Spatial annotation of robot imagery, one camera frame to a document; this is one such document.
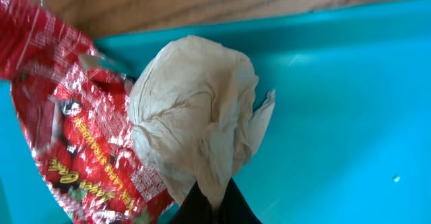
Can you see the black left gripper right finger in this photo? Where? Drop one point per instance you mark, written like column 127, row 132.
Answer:
column 234, row 209

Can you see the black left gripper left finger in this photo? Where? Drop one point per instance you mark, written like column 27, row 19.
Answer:
column 195, row 209

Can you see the white paper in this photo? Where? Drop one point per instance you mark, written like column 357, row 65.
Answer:
column 193, row 119

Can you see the red snack wrapper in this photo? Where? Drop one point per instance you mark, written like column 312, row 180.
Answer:
column 74, row 120

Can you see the teal plastic tray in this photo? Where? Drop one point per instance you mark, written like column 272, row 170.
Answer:
column 349, row 136

